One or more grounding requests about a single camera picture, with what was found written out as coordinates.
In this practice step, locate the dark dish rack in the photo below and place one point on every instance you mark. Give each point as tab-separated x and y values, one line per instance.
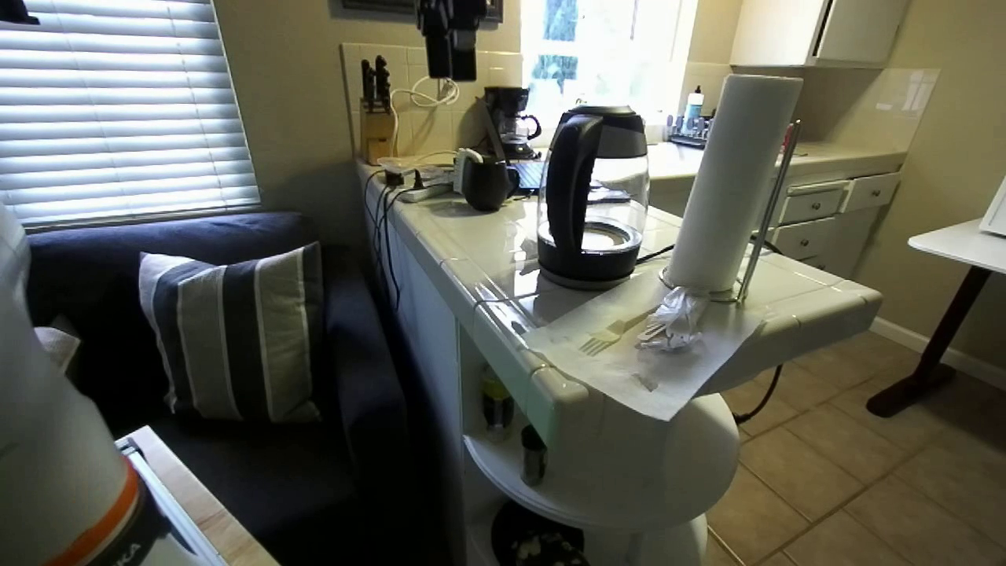
678	129

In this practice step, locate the yellow tape strip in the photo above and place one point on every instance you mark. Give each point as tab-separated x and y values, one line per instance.
614	333

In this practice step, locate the white upper wall cabinet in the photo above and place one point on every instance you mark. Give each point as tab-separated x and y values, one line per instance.
807	33

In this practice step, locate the white cushion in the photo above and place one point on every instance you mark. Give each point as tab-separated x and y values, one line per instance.
57	347

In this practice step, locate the wooden knife block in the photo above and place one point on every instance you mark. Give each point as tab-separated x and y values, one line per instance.
379	129

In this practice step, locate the tall blue soap bottle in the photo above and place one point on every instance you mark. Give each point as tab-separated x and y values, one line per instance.
692	114

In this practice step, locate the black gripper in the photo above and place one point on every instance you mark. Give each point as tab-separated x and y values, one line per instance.
454	14

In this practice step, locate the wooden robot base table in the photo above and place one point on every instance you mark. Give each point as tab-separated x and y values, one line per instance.
208	512

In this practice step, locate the dark shelf bottle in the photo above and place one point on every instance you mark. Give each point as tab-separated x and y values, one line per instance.
531	456

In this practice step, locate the black glass electric kettle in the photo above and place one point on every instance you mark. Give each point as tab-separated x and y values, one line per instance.
586	210

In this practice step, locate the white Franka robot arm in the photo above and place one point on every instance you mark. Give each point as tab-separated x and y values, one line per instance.
42	450

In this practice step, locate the striped blue white pillow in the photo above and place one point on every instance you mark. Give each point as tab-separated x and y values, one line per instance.
232	333

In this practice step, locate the black coffee maker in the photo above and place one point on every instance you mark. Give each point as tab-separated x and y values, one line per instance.
510	127

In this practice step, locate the dark bottom shelf item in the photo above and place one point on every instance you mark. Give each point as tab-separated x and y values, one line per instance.
536	538

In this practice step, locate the white paper towel roll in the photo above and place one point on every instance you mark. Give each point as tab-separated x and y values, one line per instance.
734	177

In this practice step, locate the white paper sheet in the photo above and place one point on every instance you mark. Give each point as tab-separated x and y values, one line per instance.
670	380

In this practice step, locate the white power strip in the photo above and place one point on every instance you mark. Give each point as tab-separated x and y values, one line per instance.
402	173

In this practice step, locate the dark mug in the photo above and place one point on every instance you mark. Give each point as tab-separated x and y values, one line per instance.
489	184

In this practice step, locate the white desk with black leg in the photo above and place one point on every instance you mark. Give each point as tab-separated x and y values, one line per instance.
961	245

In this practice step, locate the white window blinds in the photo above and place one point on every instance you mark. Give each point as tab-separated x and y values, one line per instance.
113	106

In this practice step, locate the yellow green shelf bottle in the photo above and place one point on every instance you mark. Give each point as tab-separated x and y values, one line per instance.
496	403

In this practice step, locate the dark blue sofa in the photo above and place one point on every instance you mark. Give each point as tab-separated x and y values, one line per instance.
347	429

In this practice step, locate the white drawer cabinet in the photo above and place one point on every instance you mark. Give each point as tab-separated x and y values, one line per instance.
828	225

